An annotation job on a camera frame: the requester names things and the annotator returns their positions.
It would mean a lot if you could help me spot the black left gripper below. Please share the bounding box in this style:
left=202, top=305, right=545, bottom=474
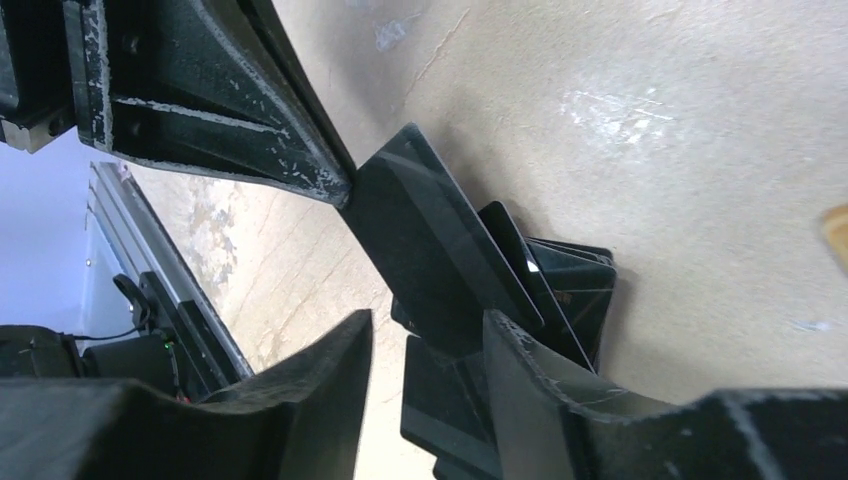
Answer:
left=1, top=0, right=355, bottom=207

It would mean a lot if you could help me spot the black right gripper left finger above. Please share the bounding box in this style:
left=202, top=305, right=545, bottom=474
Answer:
left=1, top=309, right=373, bottom=479

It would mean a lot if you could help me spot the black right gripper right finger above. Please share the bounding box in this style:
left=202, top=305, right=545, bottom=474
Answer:
left=482, top=310, right=847, bottom=479

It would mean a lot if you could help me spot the black credit card stack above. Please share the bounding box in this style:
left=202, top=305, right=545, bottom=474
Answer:
left=391, top=201, right=618, bottom=479

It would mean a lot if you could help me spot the orange credit card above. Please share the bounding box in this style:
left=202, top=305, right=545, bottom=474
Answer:
left=821, top=204, right=847, bottom=271

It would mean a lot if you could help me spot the aluminium frame rail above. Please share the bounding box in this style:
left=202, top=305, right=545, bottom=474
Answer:
left=88, top=162, right=254, bottom=401

